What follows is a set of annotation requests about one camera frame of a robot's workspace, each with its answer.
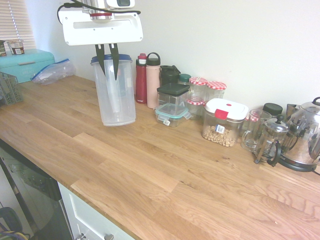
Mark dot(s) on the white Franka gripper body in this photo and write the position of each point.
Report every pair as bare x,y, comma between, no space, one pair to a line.
102,32

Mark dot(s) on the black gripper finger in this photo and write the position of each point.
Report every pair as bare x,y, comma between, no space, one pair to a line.
114,60
100,56

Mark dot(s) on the clear pitcher with blue lid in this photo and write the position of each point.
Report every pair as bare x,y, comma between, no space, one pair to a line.
120,110

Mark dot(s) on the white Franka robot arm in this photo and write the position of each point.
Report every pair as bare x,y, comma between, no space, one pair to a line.
98,7

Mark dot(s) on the red water bottle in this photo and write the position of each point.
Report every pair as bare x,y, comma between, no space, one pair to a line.
141,85

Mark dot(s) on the pink bottle with black cap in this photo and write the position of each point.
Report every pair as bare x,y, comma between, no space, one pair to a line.
153,85

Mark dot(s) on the clear zip bag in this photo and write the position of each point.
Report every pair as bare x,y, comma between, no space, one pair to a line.
53,73

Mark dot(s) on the dark shaker bottle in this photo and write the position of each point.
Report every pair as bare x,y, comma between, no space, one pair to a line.
167,76

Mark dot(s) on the square container with dark lid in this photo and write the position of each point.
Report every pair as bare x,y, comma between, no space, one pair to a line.
172,89

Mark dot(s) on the jar with green lid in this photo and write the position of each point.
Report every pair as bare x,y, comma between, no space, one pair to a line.
184,78

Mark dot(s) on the teal bread box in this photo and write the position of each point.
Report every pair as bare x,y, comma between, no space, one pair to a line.
27,66

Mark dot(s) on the glass container with teal lid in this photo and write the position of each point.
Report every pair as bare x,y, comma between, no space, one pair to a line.
172,115

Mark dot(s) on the white window blinds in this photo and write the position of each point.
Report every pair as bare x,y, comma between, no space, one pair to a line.
15,22

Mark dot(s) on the grey plastic basket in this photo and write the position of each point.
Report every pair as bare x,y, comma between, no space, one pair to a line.
10,90

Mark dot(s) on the green printed cup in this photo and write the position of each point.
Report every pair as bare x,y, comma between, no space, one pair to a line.
2,48

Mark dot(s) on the cereal container with white lid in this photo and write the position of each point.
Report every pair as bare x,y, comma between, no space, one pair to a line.
225,110

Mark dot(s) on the black dishwasher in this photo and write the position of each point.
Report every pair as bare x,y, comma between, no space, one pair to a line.
32,195

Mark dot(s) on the clear glass mug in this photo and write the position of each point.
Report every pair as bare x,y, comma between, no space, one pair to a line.
252,135

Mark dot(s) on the white cabinet drawer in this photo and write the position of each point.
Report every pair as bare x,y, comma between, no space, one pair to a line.
87,215

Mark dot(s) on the jar with black lid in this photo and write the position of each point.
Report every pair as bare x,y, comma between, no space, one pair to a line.
272,108

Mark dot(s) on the silver drawer knob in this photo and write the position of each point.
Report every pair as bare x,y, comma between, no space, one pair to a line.
81,236
108,237

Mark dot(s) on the glass french press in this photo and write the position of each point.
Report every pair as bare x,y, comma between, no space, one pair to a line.
273,140

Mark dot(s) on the stainless steel electric kettle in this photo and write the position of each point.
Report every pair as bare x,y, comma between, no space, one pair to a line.
306,135

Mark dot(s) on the black kettle base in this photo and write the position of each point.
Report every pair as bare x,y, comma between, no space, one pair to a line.
297,165

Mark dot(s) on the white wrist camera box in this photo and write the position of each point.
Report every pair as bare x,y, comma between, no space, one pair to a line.
120,3

